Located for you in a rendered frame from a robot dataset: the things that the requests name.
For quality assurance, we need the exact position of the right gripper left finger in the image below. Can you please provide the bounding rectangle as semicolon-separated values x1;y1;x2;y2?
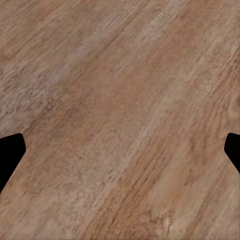
0;133;26;193

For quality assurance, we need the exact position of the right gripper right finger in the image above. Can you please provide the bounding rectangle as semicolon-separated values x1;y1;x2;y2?
224;132;240;173

